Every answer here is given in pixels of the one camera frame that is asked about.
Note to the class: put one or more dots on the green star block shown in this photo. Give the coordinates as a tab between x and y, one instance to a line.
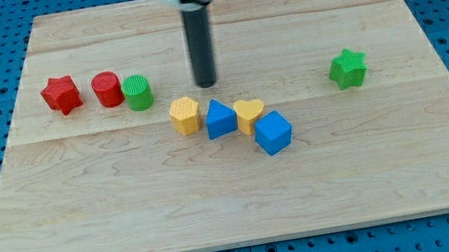
348	69

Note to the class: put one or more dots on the blue triangle block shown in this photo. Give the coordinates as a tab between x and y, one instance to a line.
220	119

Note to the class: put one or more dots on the red cylinder block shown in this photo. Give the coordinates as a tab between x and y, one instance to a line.
107	89

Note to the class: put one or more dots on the yellow heart block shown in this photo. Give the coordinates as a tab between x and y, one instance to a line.
248	112

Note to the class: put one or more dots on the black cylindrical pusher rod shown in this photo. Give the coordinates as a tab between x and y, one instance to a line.
199	44

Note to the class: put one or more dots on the green cylinder block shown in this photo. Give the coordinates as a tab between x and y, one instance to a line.
137	92

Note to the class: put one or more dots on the yellow hexagon block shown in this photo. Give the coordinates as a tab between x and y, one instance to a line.
185	115

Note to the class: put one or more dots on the red star block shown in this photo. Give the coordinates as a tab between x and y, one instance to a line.
61	94

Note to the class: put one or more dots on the blue cube block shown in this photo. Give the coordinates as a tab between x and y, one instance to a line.
273	132

